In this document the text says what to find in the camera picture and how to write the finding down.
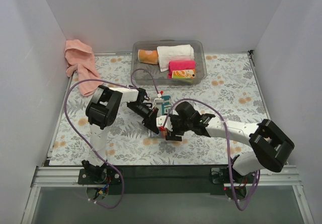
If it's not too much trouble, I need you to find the rabbit print towel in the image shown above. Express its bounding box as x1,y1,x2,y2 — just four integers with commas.
148,94,174,140

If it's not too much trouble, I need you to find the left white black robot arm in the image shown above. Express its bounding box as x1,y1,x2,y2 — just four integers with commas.
82,86,159,184

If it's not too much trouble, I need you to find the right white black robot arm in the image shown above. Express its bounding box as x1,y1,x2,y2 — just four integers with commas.
156,101,295,183

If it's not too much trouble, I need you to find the orange print rolled towel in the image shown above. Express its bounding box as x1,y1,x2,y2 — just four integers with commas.
168,69,196,79

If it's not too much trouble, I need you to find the clear plastic bin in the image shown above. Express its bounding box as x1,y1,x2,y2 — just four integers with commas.
131,40,207,86

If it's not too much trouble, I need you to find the hot pink rolled towel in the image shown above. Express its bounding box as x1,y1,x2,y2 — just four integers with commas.
169,60,196,73

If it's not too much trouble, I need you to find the white rolled towel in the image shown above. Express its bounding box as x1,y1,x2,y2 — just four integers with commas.
156,44,194,72

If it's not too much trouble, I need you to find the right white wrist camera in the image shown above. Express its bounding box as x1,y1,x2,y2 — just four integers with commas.
156,115,172,131

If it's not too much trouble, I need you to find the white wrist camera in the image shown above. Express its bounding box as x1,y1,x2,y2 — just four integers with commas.
156,115,172,131
152,93,165,111

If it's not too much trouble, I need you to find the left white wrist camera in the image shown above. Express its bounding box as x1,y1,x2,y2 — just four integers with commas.
152,93,165,111

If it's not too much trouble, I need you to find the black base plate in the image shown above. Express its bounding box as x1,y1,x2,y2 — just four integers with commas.
77,165,258,195

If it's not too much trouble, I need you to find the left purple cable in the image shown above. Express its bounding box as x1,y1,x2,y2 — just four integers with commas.
64,68,164,209

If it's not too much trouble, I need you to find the aluminium frame rail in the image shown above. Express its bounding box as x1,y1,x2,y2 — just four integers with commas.
32,165,302,187

